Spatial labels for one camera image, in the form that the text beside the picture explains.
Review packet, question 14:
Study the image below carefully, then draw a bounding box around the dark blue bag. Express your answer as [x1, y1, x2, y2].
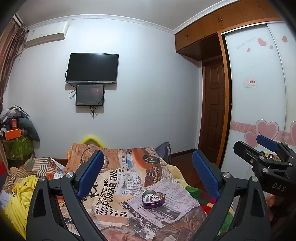
[155, 142, 171, 165]

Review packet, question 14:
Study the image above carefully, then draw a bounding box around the brown wooden door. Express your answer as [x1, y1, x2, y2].
[198, 56, 225, 166]

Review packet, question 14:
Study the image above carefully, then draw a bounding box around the white air conditioner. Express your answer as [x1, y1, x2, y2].
[25, 21, 69, 48]

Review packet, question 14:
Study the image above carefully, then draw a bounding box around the yellow cloth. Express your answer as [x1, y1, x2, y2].
[4, 175, 39, 239]

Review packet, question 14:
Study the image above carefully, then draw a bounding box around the purple heart-shaped tin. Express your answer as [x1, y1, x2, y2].
[142, 190, 166, 209]

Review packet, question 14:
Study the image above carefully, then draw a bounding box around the green patterned bag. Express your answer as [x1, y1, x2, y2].
[2, 136, 34, 160]

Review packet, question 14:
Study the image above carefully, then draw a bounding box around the newspaper print blanket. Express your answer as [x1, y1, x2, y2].
[53, 143, 209, 241]

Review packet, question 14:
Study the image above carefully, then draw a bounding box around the small black wall monitor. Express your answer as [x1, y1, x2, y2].
[75, 84, 105, 106]

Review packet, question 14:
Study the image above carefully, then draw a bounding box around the wooden overhead cabinet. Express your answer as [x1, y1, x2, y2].
[175, 1, 279, 61]

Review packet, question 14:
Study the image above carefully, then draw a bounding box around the yellow chair back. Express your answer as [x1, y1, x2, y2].
[80, 136, 105, 148]

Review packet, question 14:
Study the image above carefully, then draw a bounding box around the black wall television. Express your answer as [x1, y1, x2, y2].
[66, 53, 119, 84]

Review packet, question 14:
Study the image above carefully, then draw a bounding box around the white heart wardrobe door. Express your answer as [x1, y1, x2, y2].
[222, 22, 295, 179]

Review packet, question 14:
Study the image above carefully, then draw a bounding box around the orange box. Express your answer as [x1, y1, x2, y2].
[5, 128, 22, 141]

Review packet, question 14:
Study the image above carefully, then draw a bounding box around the brown striped curtain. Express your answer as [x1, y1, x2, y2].
[0, 19, 28, 111]

